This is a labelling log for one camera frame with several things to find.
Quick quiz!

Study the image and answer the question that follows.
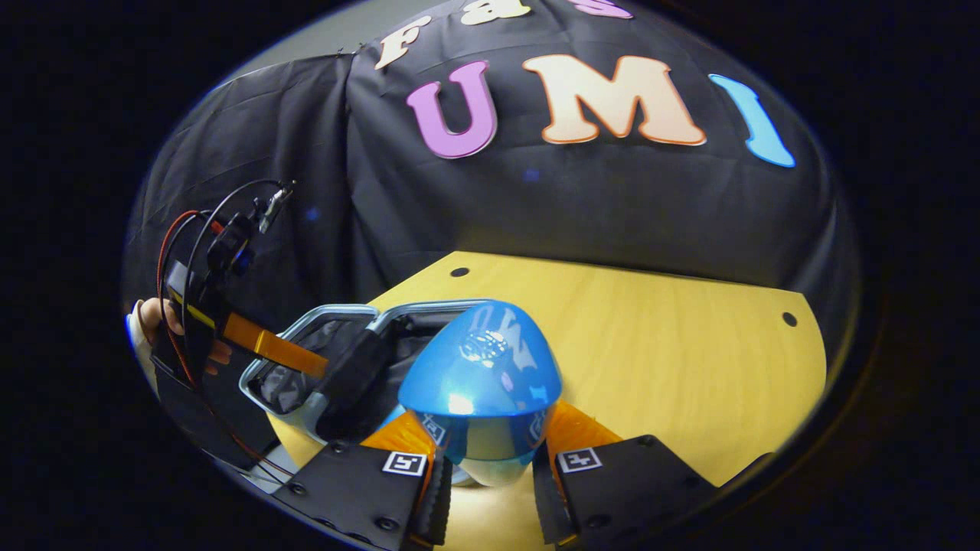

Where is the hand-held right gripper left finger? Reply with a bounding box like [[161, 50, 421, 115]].
[[273, 413, 454, 550]]

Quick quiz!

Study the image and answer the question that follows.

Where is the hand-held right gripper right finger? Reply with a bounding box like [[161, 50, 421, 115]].
[[532, 399, 720, 546]]

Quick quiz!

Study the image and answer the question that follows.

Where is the light blue suitcase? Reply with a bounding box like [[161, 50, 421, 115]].
[[239, 298, 495, 487]]

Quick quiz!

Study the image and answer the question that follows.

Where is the red cable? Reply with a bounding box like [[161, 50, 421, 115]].
[[157, 210, 296, 477]]

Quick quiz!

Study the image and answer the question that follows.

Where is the black cable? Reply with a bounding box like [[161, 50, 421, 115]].
[[184, 180, 280, 307]]

